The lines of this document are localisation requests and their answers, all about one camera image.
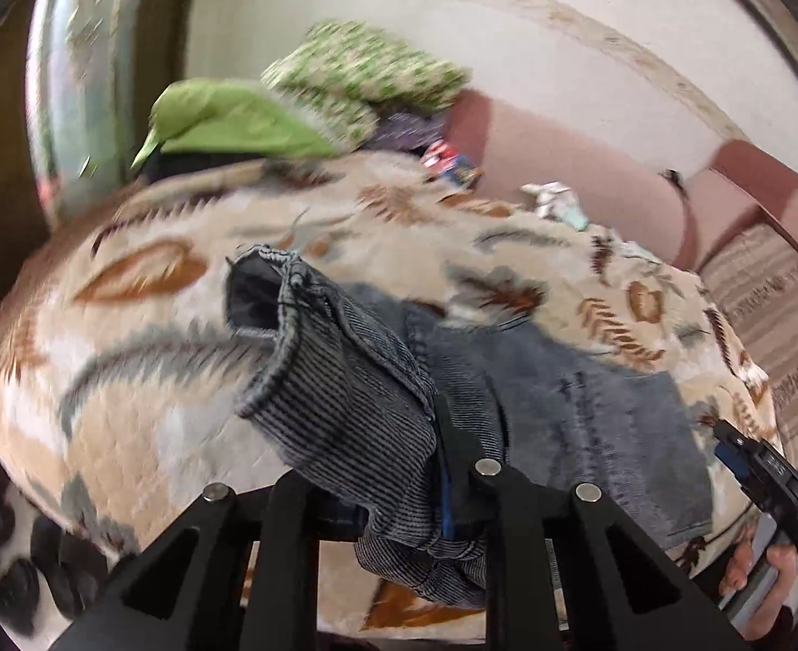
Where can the leaf print blanket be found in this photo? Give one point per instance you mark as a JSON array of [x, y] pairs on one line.
[[168, 386]]

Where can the purple plastic bag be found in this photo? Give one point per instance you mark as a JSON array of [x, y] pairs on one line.
[[405, 132]]

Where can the lime green cloth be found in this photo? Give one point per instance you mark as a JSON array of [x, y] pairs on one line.
[[236, 122]]

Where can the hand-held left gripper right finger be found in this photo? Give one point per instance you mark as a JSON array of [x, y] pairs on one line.
[[470, 461]]

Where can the striped floral cushion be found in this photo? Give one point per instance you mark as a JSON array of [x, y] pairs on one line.
[[765, 298]]

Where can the small colourful box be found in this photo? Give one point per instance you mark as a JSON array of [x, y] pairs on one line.
[[449, 163]]

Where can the pink sofa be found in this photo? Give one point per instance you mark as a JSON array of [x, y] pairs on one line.
[[575, 156]]

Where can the small black object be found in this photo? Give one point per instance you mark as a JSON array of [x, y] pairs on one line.
[[673, 182]]

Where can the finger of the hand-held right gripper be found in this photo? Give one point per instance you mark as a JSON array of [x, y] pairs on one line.
[[734, 447]]

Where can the green patterned quilt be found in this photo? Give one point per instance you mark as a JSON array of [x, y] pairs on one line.
[[358, 74]]

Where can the teal packet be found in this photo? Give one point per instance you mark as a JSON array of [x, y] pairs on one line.
[[576, 218]]

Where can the grey-blue denim pants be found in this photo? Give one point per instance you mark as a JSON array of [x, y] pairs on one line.
[[371, 407]]

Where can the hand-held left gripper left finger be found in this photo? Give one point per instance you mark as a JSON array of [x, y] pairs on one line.
[[283, 556]]

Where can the person's right hand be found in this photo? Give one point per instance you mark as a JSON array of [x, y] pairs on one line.
[[782, 590]]

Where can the wooden door with patterned glass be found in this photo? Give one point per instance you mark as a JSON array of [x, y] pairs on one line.
[[73, 81]]

